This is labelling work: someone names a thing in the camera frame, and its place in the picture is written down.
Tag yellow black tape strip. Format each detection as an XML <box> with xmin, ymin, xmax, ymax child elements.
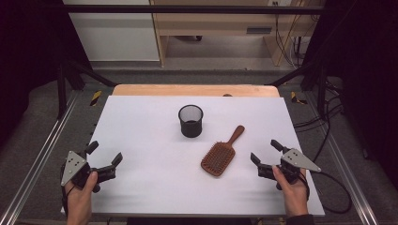
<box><xmin>89</xmin><ymin>90</ymin><xmax>103</xmax><ymax>107</ymax></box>
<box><xmin>289</xmin><ymin>91</ymin><xmax>309</xmax><ymax>106</ymax></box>

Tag person's right hand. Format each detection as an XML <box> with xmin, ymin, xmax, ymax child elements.
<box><xmin>271</xmin><ymin>165</ymin><xmax>310</xmax><ymax>218</ymax></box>

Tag black curtain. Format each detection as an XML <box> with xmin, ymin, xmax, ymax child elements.
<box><xmin>0</xmin><ymin>0</ymin><xmax>92</xmax><ymax>148</ymax></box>
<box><xmin>302</xmin><ymin>0</ymin><xmax>398</xmax><ymax>182</ymax></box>

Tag hanging cables under desk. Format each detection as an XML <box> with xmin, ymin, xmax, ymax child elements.
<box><xmin>274</xmin><ymin>13</ymin><xmax>314</xmax><ymax>70</ymax></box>

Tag light wooden desk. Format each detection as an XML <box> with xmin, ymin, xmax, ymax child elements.
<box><xmin>149</xmin><ymin>0</ymin><xmax>325</xmax><ymax>68</ymax></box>

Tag brown wooden hairbrush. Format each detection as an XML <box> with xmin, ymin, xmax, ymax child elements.
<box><xmin>200</xmin><ymin>125</ymin><xmax>246</xmax><ymax>178</ymax></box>

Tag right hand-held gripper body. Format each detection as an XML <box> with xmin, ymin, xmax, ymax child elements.
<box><xmin>256</xmin><ymin>147</ymin><xmax>323</xmax><ymax>191</ymax></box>

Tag black floor cables bundle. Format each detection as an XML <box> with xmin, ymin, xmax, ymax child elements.
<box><xmin>293</xmin><ymin>79</ymin><xmax>345</xmax><ymax>163</ymax></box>

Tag person's left hand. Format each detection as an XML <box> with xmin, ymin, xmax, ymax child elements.
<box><xmin>64</xmin><ymin>171</ymin><xmax>99</xmax><ymax>219</ymax></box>

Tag black metal stand strut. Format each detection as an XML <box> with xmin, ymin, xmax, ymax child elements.
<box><xmin>56</xmin><ymin>60</ymin><xmax>118</xmax><ymax>120</ymax></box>
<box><xmin>268</xmin><ymin>59</ymin><xmax>329</xmax><ymax>120</ymax></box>

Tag black horizontal frame bar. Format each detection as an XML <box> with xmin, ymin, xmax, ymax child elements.
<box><xmin>40</xmin><ymin>4</ymin><xmax>327</xmax><ymax>15</ymax></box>

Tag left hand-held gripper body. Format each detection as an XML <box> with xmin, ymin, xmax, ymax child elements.
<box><xmin>60</xmin><ymin>149</ymin><xmax>117</xmax><ymax>194</ymax></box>

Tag white cabinet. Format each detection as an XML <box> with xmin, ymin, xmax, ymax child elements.
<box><xmin>62</xmin><ymin>0</ymin><xmax>161</xmax><ymax>62</ymax></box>

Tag black mesh cup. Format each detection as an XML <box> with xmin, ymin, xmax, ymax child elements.
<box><xmin>177</xmin><ymin>104</ymin><xmax>205</xmax><ymax>139</ymax></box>

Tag aluminium floor rail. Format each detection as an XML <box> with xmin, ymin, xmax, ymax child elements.
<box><xmin>0</xmin><ymin>90</ymin><xmax>80</xmax><ymax>225</ymax></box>
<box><xmin>303</xmin><ymin>93</ymin><xmax>380</xmax><ymax>225</ymax></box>

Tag grey desk label plate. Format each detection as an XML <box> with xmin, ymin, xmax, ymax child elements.
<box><xmin>246</xmin><ymin>26</ymin><xmax>273</xmax><ymax>35</ymax></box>

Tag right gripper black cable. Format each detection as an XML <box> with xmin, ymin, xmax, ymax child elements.
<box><xmin>299</xmin><ymin>170</ymin><xmax>353</xmax><ymax>216</ymax></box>

